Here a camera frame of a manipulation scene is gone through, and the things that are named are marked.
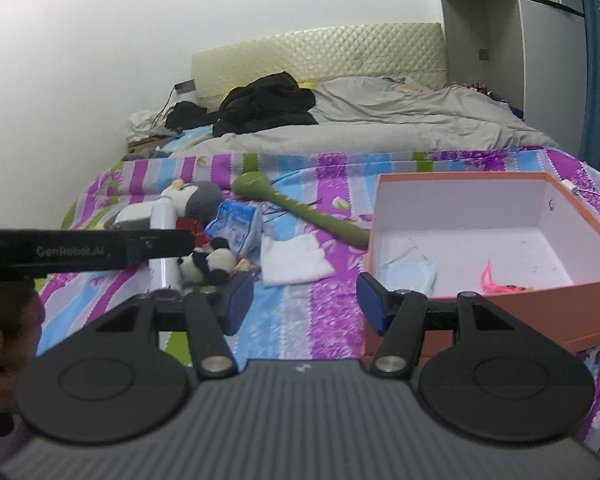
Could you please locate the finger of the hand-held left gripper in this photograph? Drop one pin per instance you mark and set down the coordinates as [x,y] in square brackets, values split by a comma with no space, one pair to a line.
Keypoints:
[165,245]

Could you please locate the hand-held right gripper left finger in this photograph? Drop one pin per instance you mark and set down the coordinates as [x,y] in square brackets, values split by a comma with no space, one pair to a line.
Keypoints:
[240,305]

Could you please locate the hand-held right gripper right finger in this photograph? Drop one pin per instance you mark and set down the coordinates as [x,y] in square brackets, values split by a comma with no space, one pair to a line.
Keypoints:
[372,305]

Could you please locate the panda plush toy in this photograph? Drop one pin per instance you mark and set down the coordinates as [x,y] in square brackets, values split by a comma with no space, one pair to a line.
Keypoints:
[215,260]

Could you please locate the white cloth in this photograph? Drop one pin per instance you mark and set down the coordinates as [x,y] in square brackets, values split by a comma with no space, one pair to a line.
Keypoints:
[140,127]
[292,260]

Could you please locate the orange cardboard box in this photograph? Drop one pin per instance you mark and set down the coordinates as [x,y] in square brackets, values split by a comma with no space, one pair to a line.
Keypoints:
[530,305]

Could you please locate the person's left hand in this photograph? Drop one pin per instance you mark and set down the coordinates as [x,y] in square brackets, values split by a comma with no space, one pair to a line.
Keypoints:
[22,330]

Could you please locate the white spray can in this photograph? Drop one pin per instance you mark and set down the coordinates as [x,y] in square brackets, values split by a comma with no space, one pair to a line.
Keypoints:
[165,270]

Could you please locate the red small item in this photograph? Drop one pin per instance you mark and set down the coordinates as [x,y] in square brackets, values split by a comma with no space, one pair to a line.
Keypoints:
[189,224]

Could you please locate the blue face mask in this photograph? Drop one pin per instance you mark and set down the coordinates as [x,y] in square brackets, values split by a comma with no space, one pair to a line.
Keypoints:
[410,275]

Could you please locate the striped floral bedsheet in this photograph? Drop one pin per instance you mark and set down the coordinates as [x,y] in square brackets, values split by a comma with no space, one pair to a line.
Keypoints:
[320,305]

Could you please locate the grey white penguin plush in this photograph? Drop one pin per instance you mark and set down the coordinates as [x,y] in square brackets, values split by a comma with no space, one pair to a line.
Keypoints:
[200,200]

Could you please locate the blue tissue packet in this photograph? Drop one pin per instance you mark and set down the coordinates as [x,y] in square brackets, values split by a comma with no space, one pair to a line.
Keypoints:
[232,225]

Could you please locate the grey cloth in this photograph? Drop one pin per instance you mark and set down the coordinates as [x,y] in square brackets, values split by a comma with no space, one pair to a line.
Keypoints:
[145,155]

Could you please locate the wooden bedside table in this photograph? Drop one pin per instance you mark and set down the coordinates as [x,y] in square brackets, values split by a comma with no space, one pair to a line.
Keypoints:
[142,146]

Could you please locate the green plush stick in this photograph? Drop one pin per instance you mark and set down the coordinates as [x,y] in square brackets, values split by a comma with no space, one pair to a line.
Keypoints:
[252,185]

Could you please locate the pink feather toy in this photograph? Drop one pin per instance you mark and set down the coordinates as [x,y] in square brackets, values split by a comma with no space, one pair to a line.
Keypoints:
[490,280]

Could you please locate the white crumpled cloth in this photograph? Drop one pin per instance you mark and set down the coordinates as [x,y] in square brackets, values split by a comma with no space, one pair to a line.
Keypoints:
[140,127]

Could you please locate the black bag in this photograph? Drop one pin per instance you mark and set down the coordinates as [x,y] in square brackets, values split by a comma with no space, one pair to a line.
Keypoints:
[185,112]

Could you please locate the black jacket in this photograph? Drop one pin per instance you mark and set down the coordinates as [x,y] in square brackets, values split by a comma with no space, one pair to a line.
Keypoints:
[265,105]

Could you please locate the grey duvet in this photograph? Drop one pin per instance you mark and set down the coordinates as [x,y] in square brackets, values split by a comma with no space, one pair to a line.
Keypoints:
[380,125]

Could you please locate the cream quilted headboard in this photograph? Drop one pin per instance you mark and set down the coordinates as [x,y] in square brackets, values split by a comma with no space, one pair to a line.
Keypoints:
[330,50]

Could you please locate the white wardrobe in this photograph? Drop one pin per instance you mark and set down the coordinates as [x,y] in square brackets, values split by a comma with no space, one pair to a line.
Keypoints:
[545,60]

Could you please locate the grey wall socket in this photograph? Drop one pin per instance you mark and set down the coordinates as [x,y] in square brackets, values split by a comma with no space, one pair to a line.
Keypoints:
[185,86]

